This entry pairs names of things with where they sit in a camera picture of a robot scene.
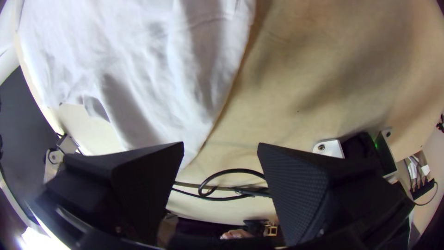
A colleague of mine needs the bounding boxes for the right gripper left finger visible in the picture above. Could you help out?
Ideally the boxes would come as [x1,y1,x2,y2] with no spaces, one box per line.
[45,141,185,246]

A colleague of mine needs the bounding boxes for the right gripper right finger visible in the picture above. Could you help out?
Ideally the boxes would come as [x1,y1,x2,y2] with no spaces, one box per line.
[257,142,415,247]

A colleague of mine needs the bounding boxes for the white t-shirt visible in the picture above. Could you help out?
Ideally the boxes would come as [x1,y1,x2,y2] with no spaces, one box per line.
[16,0,257,171]

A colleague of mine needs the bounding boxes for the person's hand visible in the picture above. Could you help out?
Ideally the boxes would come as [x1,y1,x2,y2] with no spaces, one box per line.
[220,229,256,241]

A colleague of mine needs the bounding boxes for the black cable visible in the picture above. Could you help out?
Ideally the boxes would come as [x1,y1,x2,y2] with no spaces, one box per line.
[171,168,272,202]

